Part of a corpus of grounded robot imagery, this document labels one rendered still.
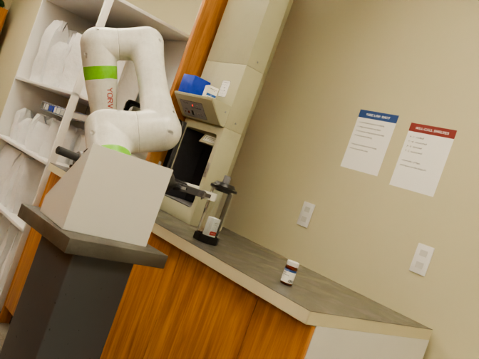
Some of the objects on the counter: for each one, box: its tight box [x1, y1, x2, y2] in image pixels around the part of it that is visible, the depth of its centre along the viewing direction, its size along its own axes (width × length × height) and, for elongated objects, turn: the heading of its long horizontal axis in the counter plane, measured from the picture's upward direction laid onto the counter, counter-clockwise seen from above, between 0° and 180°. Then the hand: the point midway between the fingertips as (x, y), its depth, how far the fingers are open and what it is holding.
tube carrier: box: [196, 182, 237, 239], centre depth 216 cm, size 11×11×21 cm
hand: (203, 192), depth 211 cm, fingers open, 11 cm apart
